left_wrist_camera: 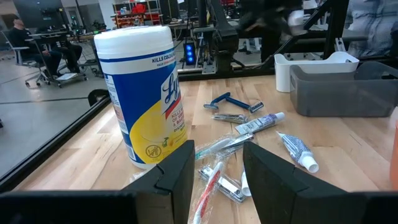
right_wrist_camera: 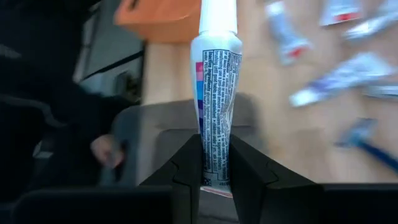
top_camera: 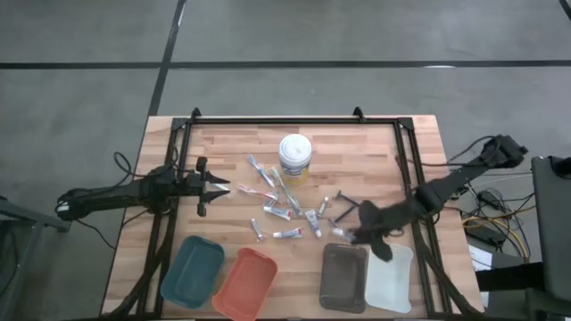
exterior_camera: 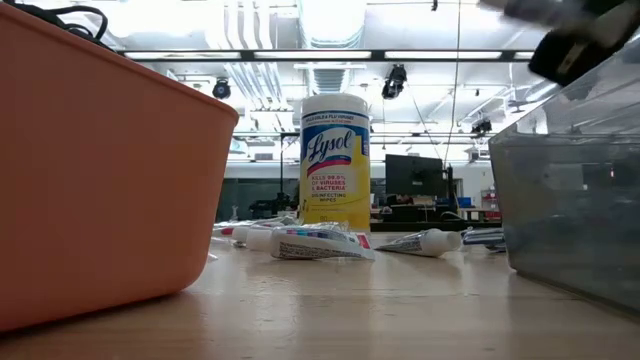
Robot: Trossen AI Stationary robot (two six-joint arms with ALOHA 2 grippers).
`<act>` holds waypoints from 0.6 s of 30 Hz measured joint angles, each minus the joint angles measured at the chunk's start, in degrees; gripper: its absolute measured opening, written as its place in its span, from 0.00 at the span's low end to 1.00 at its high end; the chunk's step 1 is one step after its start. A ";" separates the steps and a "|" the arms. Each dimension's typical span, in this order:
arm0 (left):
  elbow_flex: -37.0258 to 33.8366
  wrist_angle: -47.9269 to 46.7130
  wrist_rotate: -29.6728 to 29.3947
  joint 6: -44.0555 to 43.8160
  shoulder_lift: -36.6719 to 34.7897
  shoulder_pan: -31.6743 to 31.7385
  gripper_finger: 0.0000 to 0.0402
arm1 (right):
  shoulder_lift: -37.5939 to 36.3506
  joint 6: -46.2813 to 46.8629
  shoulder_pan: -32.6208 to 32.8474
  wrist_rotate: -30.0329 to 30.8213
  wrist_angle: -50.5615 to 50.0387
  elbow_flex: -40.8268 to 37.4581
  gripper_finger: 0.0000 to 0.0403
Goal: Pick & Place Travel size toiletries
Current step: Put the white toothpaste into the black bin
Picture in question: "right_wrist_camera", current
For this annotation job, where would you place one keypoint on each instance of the blue disposable razor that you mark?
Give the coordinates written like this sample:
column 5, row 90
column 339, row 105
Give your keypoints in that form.
column 360, row 137

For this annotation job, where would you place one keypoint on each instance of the small white toothpaste tube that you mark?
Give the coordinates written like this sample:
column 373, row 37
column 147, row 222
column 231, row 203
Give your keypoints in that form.
column 286, row 34
column 345, row 77
column 339, row 12
column 217, row 93

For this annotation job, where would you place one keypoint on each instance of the person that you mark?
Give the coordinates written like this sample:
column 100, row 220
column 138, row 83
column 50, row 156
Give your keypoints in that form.
column 46, row 77

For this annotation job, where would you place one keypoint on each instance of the orange plastic tray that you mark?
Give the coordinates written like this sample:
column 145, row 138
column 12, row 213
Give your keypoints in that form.
column 155, row 21

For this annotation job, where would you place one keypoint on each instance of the small silver tube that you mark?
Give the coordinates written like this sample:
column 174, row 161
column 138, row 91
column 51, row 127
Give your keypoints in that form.
column 373, row 25

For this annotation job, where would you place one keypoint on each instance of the dark grey transparent tray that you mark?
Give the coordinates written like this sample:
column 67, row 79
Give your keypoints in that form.
column 149, row 140

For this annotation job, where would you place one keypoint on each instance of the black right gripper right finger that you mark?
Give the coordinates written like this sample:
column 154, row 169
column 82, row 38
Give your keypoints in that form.
column 261, row 186

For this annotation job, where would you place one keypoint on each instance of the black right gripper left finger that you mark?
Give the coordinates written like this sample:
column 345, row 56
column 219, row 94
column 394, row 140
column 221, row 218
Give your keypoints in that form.
column 186, row 174

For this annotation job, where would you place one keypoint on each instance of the person's hand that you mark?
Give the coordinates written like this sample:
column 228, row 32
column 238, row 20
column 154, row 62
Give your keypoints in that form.
column 105, row 151

